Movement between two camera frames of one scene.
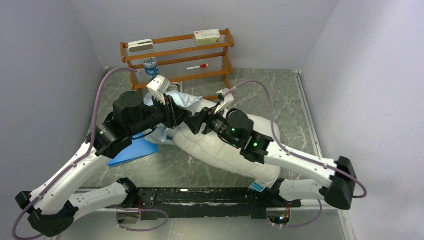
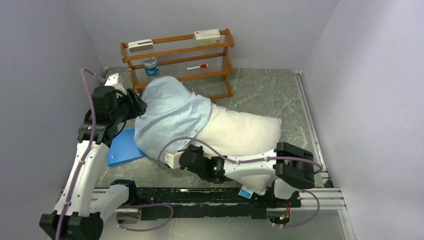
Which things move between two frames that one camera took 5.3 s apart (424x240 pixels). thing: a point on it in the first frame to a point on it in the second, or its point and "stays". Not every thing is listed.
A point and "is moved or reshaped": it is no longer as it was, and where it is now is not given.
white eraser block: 140,45 stays
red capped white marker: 202,66 stays
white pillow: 225,158 is moved or reshaped
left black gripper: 174,114 to 137,106
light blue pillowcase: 162,134 is moved or reshaped
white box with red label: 207,36 stays
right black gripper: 202,117 to 198,149
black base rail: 239,203 stays
